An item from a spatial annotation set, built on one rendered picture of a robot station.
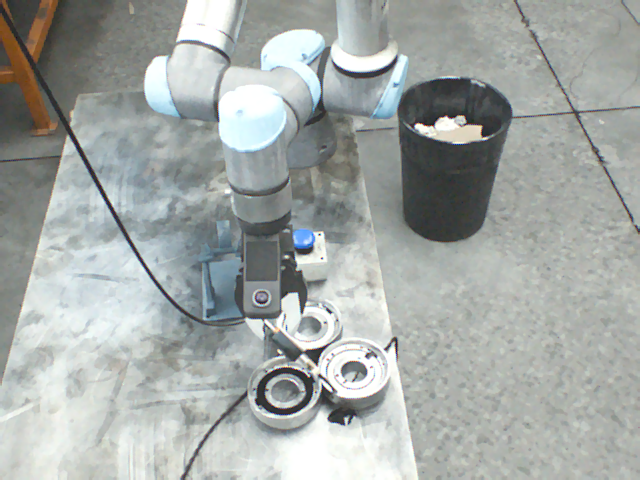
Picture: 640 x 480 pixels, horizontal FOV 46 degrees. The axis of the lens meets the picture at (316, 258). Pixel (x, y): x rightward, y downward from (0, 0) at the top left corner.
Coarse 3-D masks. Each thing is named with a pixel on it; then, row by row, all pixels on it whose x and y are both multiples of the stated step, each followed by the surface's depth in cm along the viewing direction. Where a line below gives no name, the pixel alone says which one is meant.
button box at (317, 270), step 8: (320, 232) 126; (320, 240) 125; (296, 248) 123; (312, 248) 123; (320, 248) 123; (296, 256) 122; (304, 256) 122; (312, 256) 122; (320, 256) 122; (304, 264) 121; (312, 264) 121; (320, 264) 122; (304, 272) 123; (312, 272) 123; (320, 272) 123; (312, 280) 124
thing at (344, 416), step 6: (342, 408) 107; (348, 408) 107; (330, 414) 106; (336, 414) 106; (342, 414) 106; (348, 414) 106; (354, 414) 106; (330, 420) 106; (336, 420) 105; (342, 420) 105; (348, 420) 105
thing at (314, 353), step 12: (312, 300) 117; (324, 300) 116; (312, 312) 116; (336, 312) 115; (276, 324) 114; (300, 324) 116; (312, 324) 117; (324, 324) 114; (336, 324) 114; (300, 336) 113; (312, 336) 113; (336, 336) 111; (312, 348) 110; (324, 348) 110; (312, 360) 113
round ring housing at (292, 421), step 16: (256, 368) 108; (304, 368) 109; (256, 384) 107; (272, 384) 107; (288, 384) 108; (320, 384) 105; (272, 400) 105; (320, 400) 105; (256, 416) 105; (272, 416) 102; (288, 416) 102; (304, 416) 103
